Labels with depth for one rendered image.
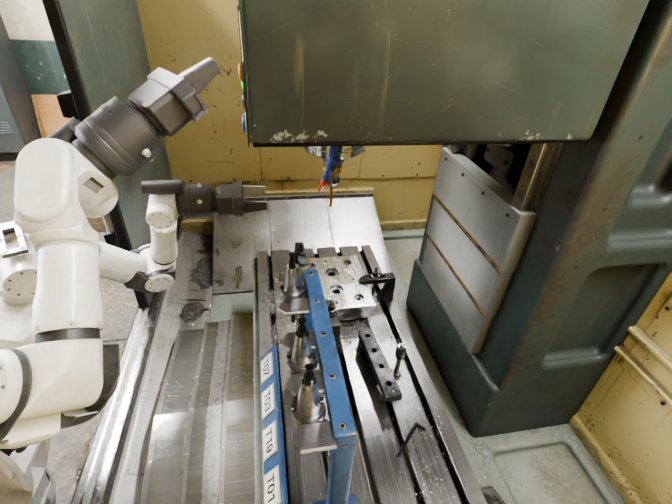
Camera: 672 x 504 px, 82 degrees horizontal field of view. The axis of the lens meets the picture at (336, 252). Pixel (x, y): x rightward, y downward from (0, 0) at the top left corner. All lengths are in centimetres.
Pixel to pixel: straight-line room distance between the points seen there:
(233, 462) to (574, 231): 104
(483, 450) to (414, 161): 148
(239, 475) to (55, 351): 79
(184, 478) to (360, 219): 147
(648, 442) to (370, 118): 119
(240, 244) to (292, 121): 143
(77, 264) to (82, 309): 6
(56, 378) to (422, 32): 67
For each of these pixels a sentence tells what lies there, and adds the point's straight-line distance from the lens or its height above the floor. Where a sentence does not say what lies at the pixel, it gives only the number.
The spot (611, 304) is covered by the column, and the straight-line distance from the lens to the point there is 135.
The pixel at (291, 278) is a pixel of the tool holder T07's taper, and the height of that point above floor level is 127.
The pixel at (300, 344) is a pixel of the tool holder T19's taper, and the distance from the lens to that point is 77.
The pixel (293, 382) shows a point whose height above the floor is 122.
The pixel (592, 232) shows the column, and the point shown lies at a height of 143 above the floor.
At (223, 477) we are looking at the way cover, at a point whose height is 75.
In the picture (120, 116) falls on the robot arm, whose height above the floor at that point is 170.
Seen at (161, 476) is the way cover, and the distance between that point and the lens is 131.
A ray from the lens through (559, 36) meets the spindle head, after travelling 81.
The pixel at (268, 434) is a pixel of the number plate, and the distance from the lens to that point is 106.
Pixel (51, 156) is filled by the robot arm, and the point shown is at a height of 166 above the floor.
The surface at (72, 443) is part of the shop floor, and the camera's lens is 240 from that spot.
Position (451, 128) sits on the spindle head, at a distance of 75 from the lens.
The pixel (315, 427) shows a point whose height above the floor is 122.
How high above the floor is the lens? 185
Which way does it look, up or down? 34 degrees down
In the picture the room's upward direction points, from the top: 3 degrees clockwise
